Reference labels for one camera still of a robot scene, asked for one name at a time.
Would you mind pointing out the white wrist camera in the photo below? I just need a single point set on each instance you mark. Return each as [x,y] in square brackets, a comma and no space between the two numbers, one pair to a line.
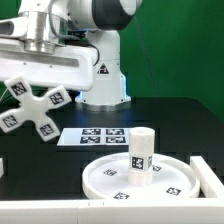
[13,28]

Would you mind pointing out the white block at left edge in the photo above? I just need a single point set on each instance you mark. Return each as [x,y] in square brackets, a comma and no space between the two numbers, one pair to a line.
[1,168]

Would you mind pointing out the white cross-shaped table base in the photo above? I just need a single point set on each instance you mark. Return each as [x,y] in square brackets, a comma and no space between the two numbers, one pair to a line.
[33,108]

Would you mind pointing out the white marker sheet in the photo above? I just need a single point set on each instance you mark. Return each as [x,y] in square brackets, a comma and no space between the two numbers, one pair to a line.
[93,136]

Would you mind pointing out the white round table top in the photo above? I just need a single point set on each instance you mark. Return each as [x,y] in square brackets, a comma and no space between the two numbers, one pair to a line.
[122,177]

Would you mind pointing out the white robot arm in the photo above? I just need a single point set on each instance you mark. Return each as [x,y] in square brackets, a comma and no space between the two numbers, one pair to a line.
[73,43]

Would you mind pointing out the white L-shaped corner fence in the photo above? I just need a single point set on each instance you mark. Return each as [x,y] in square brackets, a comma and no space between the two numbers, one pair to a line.
[206,210]

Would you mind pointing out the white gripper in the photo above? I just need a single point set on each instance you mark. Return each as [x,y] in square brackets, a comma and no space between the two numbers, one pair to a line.
[70,66]

